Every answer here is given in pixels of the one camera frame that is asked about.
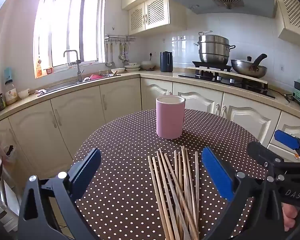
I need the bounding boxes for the kitchen window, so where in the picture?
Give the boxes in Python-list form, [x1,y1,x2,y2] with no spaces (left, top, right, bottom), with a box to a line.
[34,0,105,79]

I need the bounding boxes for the hanging metal ladle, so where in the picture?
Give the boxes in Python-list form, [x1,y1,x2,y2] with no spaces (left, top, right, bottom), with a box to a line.
[105,42,115,68]

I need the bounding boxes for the stainless steel sink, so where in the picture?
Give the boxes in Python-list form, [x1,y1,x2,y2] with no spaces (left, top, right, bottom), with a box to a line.
[37,76,108,97]

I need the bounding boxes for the beige stove guard board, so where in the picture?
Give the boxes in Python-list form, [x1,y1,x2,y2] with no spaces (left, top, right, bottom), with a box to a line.
[187,66,268,85]

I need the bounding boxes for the blue wall holder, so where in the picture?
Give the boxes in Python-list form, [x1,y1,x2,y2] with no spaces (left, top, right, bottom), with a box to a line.
[4,67,13,84]

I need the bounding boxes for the cream kitchen base cabinets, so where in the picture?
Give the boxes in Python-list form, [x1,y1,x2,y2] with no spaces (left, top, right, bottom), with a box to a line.
[0,77,300,180]

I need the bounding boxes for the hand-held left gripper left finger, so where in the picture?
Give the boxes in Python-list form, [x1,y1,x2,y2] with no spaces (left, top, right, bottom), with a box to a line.
[18,148,102,240]

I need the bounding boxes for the metal wall utensil rail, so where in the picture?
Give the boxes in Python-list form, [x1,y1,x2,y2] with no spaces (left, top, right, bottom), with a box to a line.
[104,34,136,42]

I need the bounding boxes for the grey range hood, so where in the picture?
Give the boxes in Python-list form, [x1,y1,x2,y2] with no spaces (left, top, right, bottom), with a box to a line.
[169,0,277,18]

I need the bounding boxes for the hanging ladles and utensils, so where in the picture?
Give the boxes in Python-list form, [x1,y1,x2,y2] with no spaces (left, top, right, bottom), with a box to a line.
[119,42,130,65]

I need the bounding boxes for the white lidded jar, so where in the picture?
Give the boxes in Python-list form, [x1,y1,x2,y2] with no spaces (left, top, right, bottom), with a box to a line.
[4,80,18,105]

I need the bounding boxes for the group of wooden chopsticks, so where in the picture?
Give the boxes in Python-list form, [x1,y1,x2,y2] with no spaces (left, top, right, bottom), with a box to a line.
[147,145,200,240]

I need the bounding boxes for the metal sink faucet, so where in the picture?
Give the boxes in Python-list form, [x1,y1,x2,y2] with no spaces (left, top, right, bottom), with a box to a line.
[63,50,84,83]

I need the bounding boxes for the metal wok with black handle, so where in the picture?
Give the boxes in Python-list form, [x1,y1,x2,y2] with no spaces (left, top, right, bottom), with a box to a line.
[231,53,268,78]

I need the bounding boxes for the cream lattice wall cabinet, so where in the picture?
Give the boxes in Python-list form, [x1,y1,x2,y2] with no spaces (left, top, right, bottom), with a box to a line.
[128,0,171,36]

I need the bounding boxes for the stainless steel steamer pot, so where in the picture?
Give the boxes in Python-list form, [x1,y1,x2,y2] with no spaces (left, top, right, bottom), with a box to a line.
[194,31,236,64]

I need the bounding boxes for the black gas stove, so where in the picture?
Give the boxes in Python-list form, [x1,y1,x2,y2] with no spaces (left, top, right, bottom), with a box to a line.
[178,60,275,98]

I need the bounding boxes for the pink cylindrical cup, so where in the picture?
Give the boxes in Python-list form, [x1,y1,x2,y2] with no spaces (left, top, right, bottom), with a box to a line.
[156,95,186,140]

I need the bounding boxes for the dark blue kettle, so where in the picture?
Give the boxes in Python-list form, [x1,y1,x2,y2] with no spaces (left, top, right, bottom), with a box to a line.
[160,51,174,73]

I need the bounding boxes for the person's right hand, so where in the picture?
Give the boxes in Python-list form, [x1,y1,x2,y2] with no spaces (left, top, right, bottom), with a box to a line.
[282,203,298,232]

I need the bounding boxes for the round table, polka-dot cloth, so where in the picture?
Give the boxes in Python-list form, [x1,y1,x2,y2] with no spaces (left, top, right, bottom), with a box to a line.
[71,109,278,240]

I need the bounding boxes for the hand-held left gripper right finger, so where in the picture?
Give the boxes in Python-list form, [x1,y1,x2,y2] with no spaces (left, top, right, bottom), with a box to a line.
[201,146,284,240]

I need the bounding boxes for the beige kitchen countertop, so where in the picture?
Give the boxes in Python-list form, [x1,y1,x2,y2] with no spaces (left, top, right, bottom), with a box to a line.
[0,70,300,127]

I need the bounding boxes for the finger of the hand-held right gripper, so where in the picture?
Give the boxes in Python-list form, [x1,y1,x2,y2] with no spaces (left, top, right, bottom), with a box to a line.
[274,130,300,161]
[247,141,284,174]

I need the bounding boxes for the hanging plastic bag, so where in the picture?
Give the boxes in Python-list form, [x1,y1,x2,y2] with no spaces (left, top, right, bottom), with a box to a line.
[2,145,17,164]

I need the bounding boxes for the cream lattice corner cabinet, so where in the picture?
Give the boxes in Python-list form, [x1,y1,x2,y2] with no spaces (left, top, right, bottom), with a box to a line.
[272,0,300,47]

